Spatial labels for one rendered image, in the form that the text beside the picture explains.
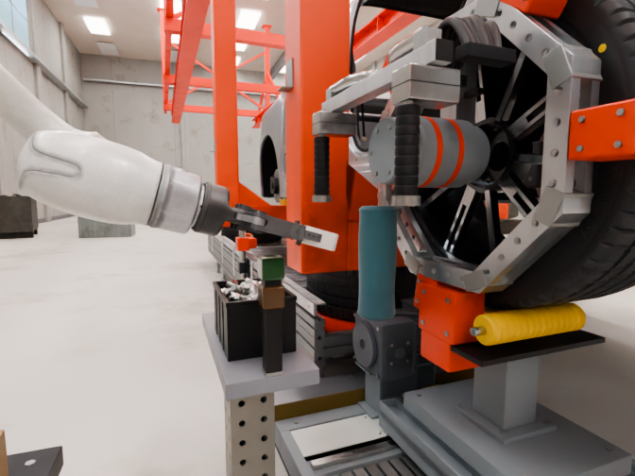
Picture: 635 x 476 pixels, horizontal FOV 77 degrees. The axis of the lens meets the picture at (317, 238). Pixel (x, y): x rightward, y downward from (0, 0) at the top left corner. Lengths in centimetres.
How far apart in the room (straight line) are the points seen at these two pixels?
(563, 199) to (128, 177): 60
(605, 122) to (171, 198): 58
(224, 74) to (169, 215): 271
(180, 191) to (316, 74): 80
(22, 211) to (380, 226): 804
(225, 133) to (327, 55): 193
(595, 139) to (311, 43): 86
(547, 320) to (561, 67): 46
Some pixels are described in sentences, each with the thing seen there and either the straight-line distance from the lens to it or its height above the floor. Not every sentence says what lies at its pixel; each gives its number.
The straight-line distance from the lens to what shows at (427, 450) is 111.
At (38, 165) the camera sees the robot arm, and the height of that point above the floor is 80.
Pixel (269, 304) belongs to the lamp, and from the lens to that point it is 69.
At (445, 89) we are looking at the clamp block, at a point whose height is 92.
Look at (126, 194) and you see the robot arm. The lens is 54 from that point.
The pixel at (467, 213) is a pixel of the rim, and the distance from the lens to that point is 98.
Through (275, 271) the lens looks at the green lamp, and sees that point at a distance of 68.
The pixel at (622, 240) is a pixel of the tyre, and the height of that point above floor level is 70.
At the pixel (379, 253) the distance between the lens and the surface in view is 89.
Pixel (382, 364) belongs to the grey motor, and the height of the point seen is 29.
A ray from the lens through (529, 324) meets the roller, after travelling 87.
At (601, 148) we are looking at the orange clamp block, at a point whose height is 83.
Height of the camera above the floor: 77
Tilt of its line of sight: 6 degrees down
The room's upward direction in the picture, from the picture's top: straight up
